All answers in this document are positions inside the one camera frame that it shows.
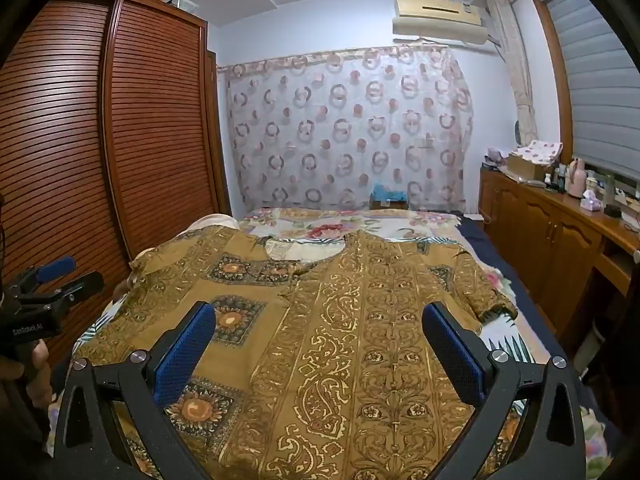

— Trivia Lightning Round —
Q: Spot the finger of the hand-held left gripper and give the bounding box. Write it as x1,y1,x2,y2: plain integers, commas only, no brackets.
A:
10,256,77,292
46,271,106,312

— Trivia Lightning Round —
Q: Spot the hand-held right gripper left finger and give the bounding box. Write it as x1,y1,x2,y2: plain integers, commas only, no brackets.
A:
54,301,217,480

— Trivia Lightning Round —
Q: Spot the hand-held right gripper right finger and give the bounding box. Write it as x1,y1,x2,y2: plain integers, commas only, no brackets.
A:
421,302,587,480

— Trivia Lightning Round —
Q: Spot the brown patterned shirt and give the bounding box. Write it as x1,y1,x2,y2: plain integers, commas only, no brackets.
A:
75,225,518,480

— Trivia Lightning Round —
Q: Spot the person's left hand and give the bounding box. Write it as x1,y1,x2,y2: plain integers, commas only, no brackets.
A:
0,339,55,411

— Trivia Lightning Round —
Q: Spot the navy bed mattress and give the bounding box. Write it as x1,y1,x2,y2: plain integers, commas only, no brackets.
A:
457,214,601,411

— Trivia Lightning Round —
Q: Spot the beige cloth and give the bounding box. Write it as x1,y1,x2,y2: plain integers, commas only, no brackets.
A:
186,212,242,234

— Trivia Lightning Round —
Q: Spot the long wooden cabinet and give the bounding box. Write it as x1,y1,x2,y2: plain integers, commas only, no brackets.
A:
478,164,640,353

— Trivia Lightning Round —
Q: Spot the brown slatted wooden wardrobe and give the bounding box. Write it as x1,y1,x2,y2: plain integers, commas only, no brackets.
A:
0,0,233,366

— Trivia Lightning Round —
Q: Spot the teal box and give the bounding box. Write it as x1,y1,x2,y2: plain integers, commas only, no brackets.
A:
370,183,409,210

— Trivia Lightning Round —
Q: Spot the floral bed sheet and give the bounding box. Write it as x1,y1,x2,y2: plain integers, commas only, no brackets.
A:
70,207,608,480

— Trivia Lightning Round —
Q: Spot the cardboard box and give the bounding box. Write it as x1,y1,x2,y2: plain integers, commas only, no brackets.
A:
505,152,557,182

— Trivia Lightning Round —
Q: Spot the pink thermos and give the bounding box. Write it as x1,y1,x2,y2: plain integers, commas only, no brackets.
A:
569,157,588,197

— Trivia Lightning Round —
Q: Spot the floral folded cloth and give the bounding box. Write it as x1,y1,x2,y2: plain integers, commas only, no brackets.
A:
509,139,564,164

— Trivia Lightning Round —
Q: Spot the circle patterned sheer curtain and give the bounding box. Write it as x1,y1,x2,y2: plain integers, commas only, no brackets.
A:
219,42,476,214

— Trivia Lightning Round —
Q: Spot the tied floral curtain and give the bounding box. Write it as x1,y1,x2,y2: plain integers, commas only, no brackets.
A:
486,0,539,147

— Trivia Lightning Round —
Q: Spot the grey window blind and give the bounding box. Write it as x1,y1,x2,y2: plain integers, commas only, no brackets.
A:
541,0,640,182

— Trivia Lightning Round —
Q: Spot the wooden window frame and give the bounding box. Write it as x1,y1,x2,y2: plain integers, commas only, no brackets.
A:
529,0,576,161

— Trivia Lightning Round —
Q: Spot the beige wall air conditioner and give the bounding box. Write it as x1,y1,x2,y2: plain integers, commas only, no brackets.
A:
391,0,502,47

